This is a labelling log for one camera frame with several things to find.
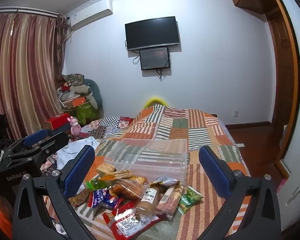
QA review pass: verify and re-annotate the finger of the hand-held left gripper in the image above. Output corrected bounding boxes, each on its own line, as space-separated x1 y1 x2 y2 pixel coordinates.
4 131 69 161
22 129 49 148

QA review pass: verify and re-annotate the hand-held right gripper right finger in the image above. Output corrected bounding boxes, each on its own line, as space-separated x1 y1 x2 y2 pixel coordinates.
199 145 282 240

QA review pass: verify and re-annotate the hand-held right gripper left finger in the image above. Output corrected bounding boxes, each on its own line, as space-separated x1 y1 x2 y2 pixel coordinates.
12 145 95 240

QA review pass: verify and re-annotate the green jelly cup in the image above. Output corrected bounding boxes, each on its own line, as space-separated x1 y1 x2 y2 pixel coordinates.
86 177 113 191

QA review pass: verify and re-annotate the green pea packet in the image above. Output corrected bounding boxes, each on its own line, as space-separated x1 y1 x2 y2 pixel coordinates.
187 186 204 203
177 192 197 215

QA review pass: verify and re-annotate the blue red snack packet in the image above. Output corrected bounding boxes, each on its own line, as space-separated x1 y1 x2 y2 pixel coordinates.
88 189 123 209

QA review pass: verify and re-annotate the tan biscuit packet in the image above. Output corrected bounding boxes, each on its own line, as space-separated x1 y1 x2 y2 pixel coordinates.
112 169 135 181

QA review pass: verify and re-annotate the clear plastic container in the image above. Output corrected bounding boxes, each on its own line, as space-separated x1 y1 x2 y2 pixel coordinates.
104 138 190 183

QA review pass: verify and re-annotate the dark box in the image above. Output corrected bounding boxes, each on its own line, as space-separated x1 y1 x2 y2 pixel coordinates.
50 126 72 137

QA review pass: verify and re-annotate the white plastic bag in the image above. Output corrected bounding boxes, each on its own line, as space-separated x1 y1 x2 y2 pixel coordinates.
55 137 101 171

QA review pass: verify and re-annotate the red box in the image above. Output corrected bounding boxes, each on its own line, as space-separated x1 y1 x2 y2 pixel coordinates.
45 113 73 130

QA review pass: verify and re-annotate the pink plush toy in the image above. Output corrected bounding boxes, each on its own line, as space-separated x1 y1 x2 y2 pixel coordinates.
67 116 82 141

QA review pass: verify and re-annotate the orange rice cracker packet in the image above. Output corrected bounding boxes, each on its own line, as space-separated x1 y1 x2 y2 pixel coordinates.
96 163 116 178

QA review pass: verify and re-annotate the brown bun packet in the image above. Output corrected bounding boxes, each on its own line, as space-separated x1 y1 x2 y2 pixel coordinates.
69 187 93 207

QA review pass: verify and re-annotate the green box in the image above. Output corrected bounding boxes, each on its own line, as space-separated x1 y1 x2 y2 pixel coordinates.
70 102 99 127

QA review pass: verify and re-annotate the floral patterned cloth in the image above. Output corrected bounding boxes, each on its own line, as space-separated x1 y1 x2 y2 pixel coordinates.
0 192 15 240

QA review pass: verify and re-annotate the striped patchwork blanket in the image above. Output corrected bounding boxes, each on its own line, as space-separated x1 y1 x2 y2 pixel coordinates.
44 104 252 240

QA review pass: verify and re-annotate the orange box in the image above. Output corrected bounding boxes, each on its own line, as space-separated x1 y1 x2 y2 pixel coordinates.
64 96 87 109

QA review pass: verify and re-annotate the silver snack packet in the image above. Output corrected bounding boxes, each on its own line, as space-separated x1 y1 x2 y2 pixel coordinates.
154 176 181 187

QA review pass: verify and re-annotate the clear spicy snack packet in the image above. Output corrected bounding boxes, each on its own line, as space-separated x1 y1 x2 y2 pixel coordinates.
109 180 146 201

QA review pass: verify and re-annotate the long pink biscuit packet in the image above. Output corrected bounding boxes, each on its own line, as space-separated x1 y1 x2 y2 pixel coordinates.
155 185 185 221

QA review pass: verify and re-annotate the striped plush toy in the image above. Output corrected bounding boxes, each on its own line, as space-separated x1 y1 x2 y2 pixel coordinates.
58 84 93 103

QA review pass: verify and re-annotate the checkered patchwork quilt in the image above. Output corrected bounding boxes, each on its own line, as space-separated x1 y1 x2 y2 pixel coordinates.
81 115 133 140

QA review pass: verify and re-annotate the clear bread packet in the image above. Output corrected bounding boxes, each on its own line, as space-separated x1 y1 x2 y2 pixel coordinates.
126 175 148 186

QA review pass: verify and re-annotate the dark patterned cloth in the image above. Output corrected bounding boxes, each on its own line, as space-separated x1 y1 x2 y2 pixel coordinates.
61 73 86 87

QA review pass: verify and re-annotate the brown drink bottle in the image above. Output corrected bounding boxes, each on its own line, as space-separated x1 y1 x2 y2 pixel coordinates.
135 181 167 218

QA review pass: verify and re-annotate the striped curtain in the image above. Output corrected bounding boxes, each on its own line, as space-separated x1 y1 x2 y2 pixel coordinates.
0 11 68 143

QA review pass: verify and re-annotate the white plastic appliance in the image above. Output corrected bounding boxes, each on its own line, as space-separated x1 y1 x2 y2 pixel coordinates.
276 135 300 230

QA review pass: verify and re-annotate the yellow round item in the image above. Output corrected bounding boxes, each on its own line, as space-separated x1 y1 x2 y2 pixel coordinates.
143 95 169 109

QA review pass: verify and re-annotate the wooden door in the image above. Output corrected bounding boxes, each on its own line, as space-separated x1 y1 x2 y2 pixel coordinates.
265 0 300 180

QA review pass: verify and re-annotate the small black monitor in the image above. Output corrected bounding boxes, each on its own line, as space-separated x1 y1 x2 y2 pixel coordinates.
139 47 171 71

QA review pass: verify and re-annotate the white air conditioner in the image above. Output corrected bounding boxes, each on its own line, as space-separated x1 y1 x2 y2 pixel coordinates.
66 0 114 32

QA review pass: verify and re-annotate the white sliding door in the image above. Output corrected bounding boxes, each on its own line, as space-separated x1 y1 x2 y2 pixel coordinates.
272 0 300 160

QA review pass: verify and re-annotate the large black television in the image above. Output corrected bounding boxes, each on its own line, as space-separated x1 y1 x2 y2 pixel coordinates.
124 16 181 52

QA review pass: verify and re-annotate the black cable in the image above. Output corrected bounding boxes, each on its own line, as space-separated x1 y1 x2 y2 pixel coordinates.
156 67 166 82

